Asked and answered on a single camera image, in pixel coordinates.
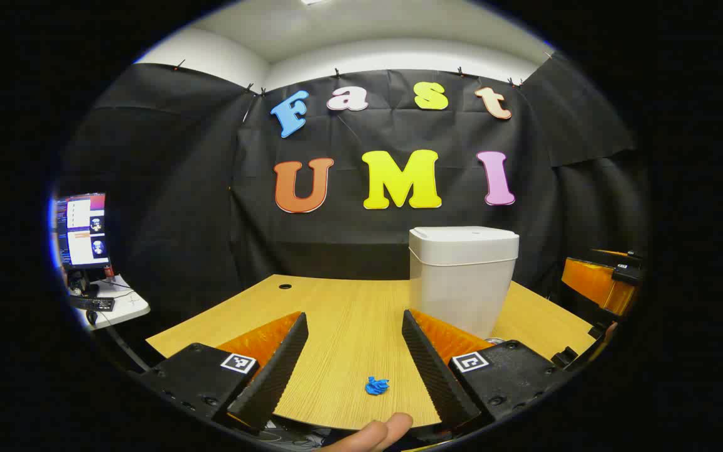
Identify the blue paper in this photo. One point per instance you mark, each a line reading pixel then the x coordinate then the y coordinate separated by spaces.
pixel 376 386

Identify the black keyboard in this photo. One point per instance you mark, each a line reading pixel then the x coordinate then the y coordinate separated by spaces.
pixel 93 304

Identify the computer monitor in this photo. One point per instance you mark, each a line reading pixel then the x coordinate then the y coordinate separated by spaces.
pixel 82 229

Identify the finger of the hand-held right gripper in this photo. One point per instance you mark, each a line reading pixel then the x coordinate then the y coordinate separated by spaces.
pixel 594 279

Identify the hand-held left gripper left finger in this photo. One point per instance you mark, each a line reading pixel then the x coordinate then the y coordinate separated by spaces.
pixel 280 370

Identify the small red bottle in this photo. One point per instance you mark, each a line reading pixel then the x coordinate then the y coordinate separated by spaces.
pixel 108 271

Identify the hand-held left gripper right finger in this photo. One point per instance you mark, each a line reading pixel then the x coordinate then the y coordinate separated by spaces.
pixel 430 370

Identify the white side table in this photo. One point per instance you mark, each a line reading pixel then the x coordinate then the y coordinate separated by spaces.
pixel 126 307

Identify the wooden desktop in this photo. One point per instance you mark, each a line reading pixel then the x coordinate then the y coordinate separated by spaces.
pixel 349 326

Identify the white desktop garbage bin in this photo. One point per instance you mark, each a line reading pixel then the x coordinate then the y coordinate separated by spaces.
pixel 462 282

